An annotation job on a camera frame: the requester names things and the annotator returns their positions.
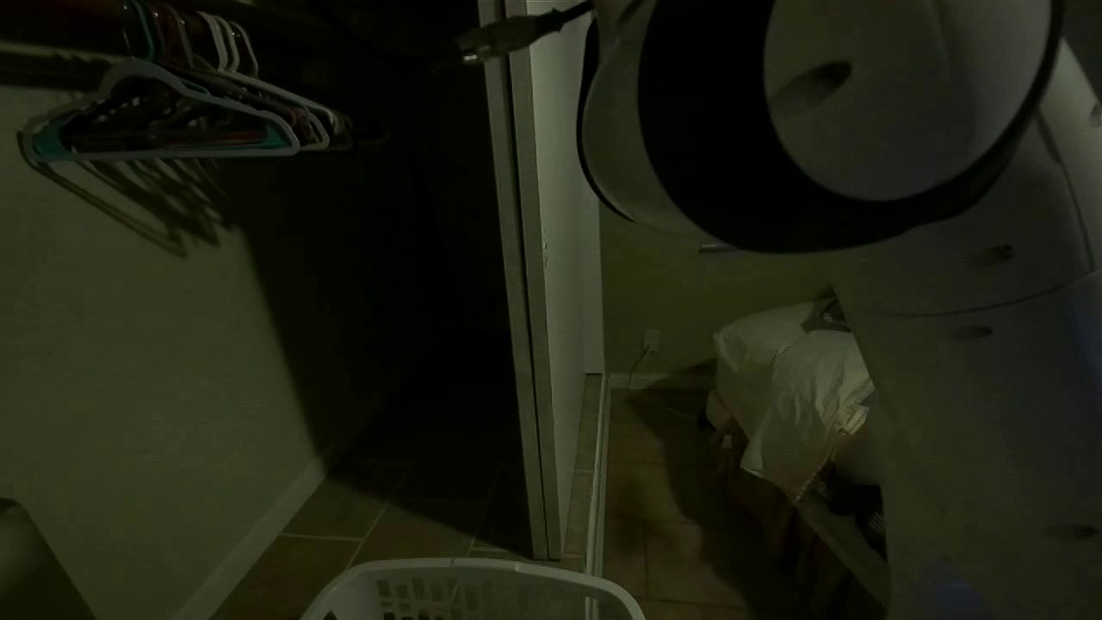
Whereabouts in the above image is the bed with white sheet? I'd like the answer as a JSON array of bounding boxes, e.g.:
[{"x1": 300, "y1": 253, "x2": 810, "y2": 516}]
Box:
[{"x1": 698, "y1": 300, "x2": 881, "y2": 493}]

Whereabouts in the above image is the closet rod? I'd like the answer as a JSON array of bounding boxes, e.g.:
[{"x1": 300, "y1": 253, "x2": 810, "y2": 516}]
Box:
[{"x1": 0, "y1": 40, "x2": 131, "y2": 94}]

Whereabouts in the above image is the white laundry basket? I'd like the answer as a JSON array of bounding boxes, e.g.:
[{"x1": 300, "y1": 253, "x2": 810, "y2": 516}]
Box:
[{"x1": 300, "y1": 555, "x2": 648, "y2": 620}]

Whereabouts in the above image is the white door frame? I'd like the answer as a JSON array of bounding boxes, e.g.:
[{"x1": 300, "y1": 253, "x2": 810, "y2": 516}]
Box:
[{"x1": 475, "y1": 0, "x2": 612, "y2": 577}]

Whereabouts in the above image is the teal clothes hanger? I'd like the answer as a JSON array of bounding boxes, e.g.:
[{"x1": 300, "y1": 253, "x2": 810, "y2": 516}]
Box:
[{"x1": 13, "y1": 104, "x2": 302, "y2": 174}]

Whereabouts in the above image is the plaid pillow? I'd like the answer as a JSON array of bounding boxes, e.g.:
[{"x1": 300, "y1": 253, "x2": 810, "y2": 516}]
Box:
[{"x1": 799, "y1": 291, "x2": 855, "y2": 336}]

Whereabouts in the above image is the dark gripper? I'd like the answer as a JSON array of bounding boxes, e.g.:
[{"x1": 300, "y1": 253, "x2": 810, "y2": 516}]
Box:
[{"x1": 455, "y1": 0, "x2": 599, "y2": 67}]

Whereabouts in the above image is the wooden bed frame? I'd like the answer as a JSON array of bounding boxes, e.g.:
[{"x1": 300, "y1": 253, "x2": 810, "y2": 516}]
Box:
[{"x1": 717, "y1": 416, "x2": 893, "y2": 609}]

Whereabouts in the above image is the white clothes hanger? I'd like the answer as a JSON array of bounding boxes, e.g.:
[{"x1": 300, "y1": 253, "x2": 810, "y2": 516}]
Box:
[{"x1": 167, "y1": 10, "x2": 356, "y2": 153}]

